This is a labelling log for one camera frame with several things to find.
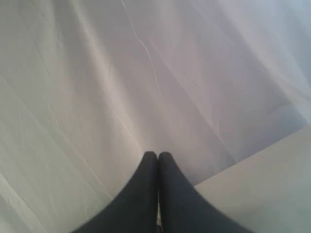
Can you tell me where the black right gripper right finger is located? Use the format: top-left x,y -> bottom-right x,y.
158,152 -> 248,233

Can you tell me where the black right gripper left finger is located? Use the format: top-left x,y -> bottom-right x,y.
75,151 -> 158,233

